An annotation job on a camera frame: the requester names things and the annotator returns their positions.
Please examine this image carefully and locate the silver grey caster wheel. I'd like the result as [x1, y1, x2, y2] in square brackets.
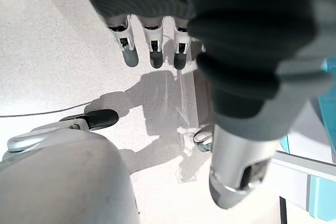
[193, 123, 213, 153]

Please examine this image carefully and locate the thin grey floor cable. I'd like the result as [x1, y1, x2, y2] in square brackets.
[0, 100, 92, 118]

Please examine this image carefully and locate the white blue medical cart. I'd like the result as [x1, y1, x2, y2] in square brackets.
[272, 57, 336, 222]

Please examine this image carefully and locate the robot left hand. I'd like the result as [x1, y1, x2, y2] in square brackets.
[72, 0, 336, 209]

